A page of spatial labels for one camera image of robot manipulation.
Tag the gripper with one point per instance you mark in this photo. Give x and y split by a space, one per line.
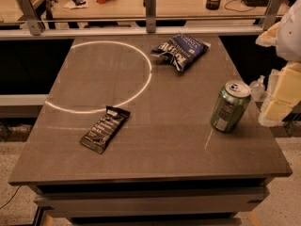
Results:
291 37

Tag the black rxbar chocolate wrapper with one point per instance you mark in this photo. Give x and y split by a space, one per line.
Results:
100 134

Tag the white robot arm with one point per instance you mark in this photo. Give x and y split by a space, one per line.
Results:
293 16

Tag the blue chip bag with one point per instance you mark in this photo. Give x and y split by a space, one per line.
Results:
181 50

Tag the clear sanitizer bottle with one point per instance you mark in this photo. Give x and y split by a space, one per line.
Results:
257 88

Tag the green soda can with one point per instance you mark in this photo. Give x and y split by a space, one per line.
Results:
231 105

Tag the black mesh cup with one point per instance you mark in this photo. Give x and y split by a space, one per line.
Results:
212 4

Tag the right metal rail bracket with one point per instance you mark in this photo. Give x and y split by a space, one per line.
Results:
270 14

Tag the metal rail bracket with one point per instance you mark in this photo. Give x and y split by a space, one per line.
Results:
35 25
150 6
270 14

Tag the middle metal rail bracket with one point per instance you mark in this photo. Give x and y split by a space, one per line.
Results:
150 6

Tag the left metal rail bracket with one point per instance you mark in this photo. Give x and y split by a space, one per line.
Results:
35 25

